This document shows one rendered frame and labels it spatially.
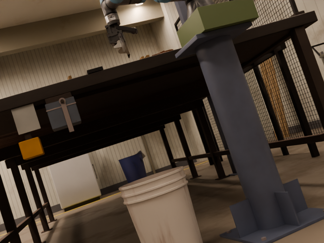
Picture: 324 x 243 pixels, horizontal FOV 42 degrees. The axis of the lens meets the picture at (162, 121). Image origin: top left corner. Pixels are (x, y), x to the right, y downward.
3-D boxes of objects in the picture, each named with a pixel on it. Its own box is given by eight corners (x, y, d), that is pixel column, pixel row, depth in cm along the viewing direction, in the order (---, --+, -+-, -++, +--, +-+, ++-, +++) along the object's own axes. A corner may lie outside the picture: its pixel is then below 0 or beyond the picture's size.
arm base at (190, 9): (226, 9, 185) (219, -11, 186) (197, 14, 179) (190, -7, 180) (210, 24, 199) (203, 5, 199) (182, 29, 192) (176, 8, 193)
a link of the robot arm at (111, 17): (118, 15, 239) (115, 11, 231) (121, 23, 239) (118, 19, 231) (106, 20, 240) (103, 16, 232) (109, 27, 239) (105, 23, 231)
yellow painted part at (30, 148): (43, 153, 187) (27, 103, 188) (23, 159, 185) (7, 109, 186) (45, 154, 195) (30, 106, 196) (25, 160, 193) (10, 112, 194)
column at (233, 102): (339, 211, 171) (268, 13, 176) (262, 247, 159) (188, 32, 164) (286, 208, 207) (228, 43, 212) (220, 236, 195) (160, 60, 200)
